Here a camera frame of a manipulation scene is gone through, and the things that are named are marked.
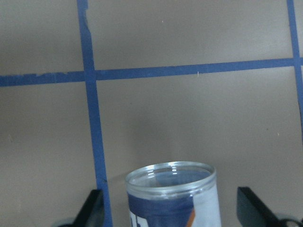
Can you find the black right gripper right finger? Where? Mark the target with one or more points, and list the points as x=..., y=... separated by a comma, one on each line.
x=251, y=210

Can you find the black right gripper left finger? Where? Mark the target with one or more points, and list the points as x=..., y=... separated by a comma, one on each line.
x=92, y=213

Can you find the clear Wilson tennis ball can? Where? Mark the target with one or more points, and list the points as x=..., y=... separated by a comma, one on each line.
x=173, y=194

